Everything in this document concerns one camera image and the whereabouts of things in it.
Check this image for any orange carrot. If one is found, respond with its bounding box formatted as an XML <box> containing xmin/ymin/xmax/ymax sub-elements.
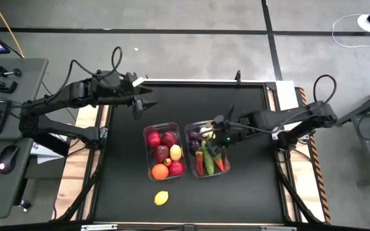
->
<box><xmin>213</xmin><ymin>153</ymin><xmax>231</xmax><ymax>173</ymax></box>

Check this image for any orange fruit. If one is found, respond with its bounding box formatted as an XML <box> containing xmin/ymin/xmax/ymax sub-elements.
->
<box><xmin>151</xmin><ymin>163</ymin><xmax>170</xmax><ymax>180</ymax></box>

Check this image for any orange black hazard tape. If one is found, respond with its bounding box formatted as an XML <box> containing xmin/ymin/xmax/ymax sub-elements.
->
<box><xmin>295</xmin><ymin>86</ymin><xmax>332</xmax><ymax>224</ymax></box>

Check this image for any yellow cable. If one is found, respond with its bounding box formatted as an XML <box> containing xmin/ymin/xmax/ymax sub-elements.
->
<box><xmin>0</xmin><ymin>0</ymin><xmax>25</xmax><ymax>59</ymax></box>

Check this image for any black metal table frame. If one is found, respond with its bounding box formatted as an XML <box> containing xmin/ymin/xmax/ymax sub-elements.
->
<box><xmin>51</xmin><ymin>78</ymin><xmax>326</xmax><ymax>225</ymax></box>

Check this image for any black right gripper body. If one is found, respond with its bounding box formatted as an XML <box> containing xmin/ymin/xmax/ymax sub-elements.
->
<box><xmin>222</xmin><ymin>114</ymin><xmax>249</xmax><ymax>161</ymax></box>

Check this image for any white floor cable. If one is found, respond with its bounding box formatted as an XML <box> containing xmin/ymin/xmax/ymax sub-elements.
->
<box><xmin>331</xmin><ymin>13</ymin><xmax>370</xmax><ymax>49</ymax></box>

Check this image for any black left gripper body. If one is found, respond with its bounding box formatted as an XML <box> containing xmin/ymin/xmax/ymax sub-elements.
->
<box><xmin>120</xmin><ymin>72</ymin><xmax>145</xmax><ymax>120</ymax></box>

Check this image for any yellow lemon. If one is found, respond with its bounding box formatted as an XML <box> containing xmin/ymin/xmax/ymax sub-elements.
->
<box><xmin>154</xmin><ymin>191</ymin><xmax>170</xmax><ymax>207</ymax></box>

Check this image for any silver metal bracket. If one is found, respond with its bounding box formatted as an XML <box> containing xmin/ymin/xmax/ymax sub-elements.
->
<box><xmin>81</xmin><ymin>224</ymin><xmax>118</xmax><ymax>231</ymax></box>
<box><xmin>261</xmin><ymin>226</ymin><xmax>297</xmax><ymax>231</ymax></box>

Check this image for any clear plastic bin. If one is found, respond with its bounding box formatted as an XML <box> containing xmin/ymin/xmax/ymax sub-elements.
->
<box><xmin>143</xmin><ymin>121</ymin><xmax>188</xmax><ymax>181</ymax></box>
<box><xmin>184</xmin><ymin>120</ymin><xmax>232</xmax><ymax>178</ymax></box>

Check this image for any dark red apple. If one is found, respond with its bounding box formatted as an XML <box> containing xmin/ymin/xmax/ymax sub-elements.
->
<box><xmin>154</xmin><ymin>144</ymin><xmax>170</xmax><ymax>164</ymax></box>
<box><xmin>161</xmin><ymin>130</ymin><xmax>179</xmax><ymax>148</ymax></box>

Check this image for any white garlic bulb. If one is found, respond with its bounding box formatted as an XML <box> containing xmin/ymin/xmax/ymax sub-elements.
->
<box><xmin>199</xmin><ymin>126</ymin><xmax>215</xmax><ymax>139</ymax></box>

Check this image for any white paper sheet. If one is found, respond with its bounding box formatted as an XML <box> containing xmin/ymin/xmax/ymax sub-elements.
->
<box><xmin>30</xmin><ymin>133</ymin><xmax>66</xmax><ymax>165</ymax></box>

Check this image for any red chili pepper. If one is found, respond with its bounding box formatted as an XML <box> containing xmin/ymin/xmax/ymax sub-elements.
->
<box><xmin>195</xmin><ymin>150</ymin><xmax>204</xmax><ymax>177</ymax></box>

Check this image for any black flat plate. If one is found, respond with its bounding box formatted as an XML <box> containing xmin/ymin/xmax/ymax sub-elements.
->
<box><xmin>22</xmin><ymin>131</ymin><xmax>71</xmax><ymax>158</ymax></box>

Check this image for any black computer mouse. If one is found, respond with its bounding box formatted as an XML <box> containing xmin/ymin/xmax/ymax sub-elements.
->
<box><xmin>0</xmin><ymin>144</ymin><xmax>21</xmax><ymax>175</ymax></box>

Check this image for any bright red apple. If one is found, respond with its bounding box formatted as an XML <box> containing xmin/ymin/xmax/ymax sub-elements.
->
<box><xmin>168</xmin><ymin>160</ymin><xmax>186</xmax><ymax>176</ymax></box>
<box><xmin>146</xmin><ymin>131</ymin><xmax>162</xmax><ymax>148</ymax></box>

